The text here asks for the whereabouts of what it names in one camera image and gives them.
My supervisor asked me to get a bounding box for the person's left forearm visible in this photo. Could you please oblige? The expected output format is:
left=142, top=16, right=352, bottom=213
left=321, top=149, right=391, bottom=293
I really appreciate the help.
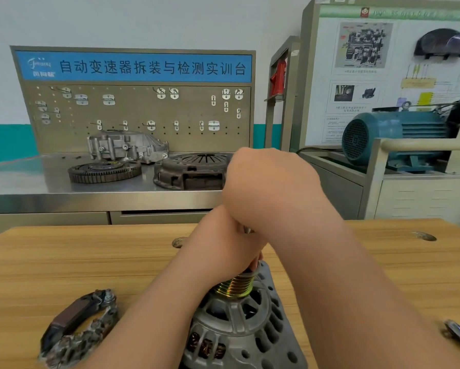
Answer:
left=76, top=253, right=217, bottom=369

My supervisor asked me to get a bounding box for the silver alternator with brass pulley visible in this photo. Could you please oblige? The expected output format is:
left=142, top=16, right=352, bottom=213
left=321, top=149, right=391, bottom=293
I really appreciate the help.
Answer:
left=179, top=260, right=310, bottom=369

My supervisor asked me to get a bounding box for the red part on frame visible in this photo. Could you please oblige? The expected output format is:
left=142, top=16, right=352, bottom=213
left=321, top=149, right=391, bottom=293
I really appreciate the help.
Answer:
left=270, top=60, right=288, bottom=97

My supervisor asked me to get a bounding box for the grey pegboard with blue sign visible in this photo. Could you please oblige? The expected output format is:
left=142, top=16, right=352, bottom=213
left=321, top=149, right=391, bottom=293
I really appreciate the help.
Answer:
left=10, top=45, right=257, bottom=155

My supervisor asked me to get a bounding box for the beige metal cabinet stand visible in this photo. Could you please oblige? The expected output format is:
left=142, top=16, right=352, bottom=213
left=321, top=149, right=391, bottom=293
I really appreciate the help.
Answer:
left=298, top=137, right=460, bottom=222

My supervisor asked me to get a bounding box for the black instrument cluster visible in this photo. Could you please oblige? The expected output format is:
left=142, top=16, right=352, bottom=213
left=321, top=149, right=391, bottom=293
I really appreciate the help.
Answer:
left=413, top=28, right=460, bottom=60

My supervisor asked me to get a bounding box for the training display board with diagrams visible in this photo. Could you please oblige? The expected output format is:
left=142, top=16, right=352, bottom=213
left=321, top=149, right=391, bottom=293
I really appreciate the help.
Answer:
left=299, top=0, right=460, bottom=151

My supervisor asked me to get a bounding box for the black cable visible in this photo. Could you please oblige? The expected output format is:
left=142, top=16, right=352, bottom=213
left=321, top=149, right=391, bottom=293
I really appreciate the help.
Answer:
left=295, top=146, right=344, bottom=154

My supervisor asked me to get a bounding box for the black alternator rectifier assembly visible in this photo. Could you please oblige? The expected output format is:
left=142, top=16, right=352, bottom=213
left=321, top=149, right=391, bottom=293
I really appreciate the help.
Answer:
left=39, top=289, right=119, bottom=369

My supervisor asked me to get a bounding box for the grey metal frame stand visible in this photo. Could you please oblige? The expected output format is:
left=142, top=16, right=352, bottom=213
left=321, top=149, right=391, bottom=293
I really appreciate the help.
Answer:
left=264, top=35, right=302, bottom=152

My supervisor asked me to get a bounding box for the rusty clutch pressure plate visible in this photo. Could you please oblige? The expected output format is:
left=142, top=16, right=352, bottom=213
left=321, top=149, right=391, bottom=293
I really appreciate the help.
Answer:
left=153, top=151, right=235, bottom=191

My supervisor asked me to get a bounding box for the teal electric motor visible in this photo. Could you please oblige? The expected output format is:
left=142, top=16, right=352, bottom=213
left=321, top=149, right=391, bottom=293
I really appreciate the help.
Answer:
left=341, top=110, right=452, bottom=173

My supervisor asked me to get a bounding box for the person's right hand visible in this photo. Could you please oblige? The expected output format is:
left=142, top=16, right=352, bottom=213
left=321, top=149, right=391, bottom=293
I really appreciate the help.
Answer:
left=221, top=147, right=331, bottom=244

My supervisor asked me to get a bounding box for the silver aluminium gearbox housing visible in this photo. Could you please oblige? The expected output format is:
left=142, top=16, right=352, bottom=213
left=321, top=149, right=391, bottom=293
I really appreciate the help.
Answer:
left=86, top=129, right=170, bottom=165

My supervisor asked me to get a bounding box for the set of metal pegboard hooks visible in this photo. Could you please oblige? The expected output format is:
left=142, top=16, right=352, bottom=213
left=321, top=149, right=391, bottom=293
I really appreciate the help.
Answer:
left=36, top=86, right=246, bottom=132

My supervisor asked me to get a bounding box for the stainless steel workbench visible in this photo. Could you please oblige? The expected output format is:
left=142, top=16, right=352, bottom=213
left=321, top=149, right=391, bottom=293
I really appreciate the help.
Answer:
left=0, top=151, right=235, bottom=242

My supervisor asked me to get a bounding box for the toothed flywheel ring gear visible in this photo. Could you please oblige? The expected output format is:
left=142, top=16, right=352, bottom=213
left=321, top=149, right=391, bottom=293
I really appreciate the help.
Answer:
left=68, top=160, right=143, bottom=184

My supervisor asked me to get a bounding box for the person's left hand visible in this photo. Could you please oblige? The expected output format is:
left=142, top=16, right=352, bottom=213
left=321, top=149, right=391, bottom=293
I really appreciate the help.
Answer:
left=176, top=205, right=268, bottom=286

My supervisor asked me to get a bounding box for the person's right forearm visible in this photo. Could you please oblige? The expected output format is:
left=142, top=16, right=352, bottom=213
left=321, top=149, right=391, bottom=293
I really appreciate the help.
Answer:
left=261, top=205, right=460, bottom=369

